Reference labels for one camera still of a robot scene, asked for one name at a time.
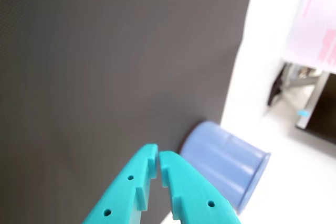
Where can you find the small cyan plastic part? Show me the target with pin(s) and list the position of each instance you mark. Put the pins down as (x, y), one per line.
(303, 113)

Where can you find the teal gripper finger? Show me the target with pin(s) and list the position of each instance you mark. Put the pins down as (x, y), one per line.
(194, 192)
(123, 190)

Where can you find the black hanging object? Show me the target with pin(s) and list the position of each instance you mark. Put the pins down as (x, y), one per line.
(275, 87)

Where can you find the black panel with metal edge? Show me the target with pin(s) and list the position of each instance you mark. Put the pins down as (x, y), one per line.
(324, 111)

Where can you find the white sheet with pink print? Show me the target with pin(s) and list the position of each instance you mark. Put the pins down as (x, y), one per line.
(312, 24)

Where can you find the light blue plastic pot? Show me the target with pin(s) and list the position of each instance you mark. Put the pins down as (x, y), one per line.
(223, 161)

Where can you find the dark grey work mat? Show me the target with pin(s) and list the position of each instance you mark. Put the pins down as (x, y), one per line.
(105, 51)

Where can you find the grey metal table frame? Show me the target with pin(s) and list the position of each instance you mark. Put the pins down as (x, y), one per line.
(299, 82)

